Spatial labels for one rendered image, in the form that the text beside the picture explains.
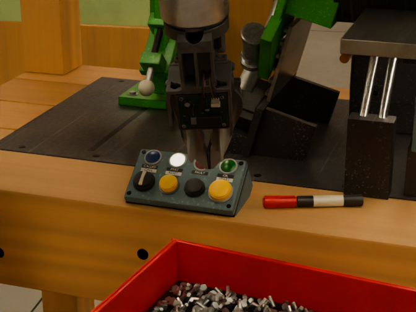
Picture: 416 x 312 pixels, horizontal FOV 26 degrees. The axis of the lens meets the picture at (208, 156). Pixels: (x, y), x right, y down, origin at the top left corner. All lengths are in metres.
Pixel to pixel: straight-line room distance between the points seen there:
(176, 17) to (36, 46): 0.95
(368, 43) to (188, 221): 0.32
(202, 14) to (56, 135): 0.56
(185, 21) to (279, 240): 0.33
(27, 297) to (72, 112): 1.35
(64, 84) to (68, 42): 0.11
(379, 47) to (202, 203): 0.29
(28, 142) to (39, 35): 0.47
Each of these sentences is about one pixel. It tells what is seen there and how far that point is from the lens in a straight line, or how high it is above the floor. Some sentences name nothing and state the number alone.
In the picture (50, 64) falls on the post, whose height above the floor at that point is 0.90.
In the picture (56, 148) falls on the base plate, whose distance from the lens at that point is 1.40.
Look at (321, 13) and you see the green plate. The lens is 1.28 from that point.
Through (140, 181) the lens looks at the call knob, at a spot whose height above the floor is 0.93.
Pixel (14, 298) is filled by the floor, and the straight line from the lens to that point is 2.84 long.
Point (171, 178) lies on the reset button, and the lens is 1.16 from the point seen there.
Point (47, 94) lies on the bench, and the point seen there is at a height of 0.88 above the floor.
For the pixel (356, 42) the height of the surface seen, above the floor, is 1.13.
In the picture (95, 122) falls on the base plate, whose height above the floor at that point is 0.90.
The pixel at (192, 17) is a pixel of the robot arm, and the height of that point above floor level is 1.18.
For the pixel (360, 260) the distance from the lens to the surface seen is 1.12.
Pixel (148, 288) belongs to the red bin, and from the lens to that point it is 1.00.
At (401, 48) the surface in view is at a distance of 1.08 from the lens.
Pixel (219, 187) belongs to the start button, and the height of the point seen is 0.94.
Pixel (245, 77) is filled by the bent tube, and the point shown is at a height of 1.00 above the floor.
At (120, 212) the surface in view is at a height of 0.89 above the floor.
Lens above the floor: 1.38
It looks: 21 degrees down
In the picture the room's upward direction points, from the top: straight up
